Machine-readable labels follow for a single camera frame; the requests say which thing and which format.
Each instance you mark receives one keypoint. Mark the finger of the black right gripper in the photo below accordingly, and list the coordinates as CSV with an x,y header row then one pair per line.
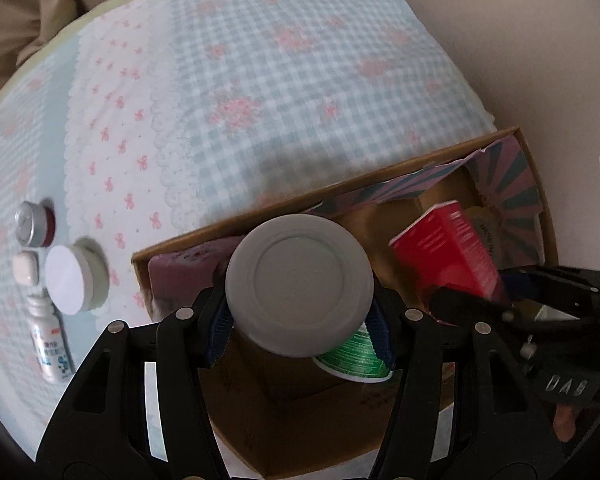
x,y
553,284
458,308

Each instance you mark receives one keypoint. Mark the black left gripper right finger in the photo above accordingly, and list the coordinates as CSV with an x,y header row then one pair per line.
x,y
461,411

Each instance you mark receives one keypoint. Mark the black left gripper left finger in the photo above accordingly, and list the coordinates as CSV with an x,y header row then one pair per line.
x,y
99,427

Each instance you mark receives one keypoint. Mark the white lid yellow jar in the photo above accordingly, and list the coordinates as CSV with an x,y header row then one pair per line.
x,y
76,276

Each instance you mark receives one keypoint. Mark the small white square case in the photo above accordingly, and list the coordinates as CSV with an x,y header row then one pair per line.
x,y
25,268

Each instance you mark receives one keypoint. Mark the green label white-lid jar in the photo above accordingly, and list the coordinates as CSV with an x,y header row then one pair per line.
x,y
301,286

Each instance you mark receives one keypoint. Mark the small metal can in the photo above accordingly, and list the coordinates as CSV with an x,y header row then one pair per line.
x,y
35,225

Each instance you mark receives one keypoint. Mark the white medicine bottle blue label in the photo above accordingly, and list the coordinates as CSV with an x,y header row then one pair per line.
x,y
48,340

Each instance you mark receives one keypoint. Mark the red carton box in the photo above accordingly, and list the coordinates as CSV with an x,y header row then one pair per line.
x,y
442,249

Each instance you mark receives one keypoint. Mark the cardboard box patterned lining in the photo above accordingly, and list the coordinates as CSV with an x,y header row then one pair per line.
x,y
283,416

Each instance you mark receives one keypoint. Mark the checked floral bed blanket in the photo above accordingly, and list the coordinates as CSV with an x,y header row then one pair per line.
x,y
149,119

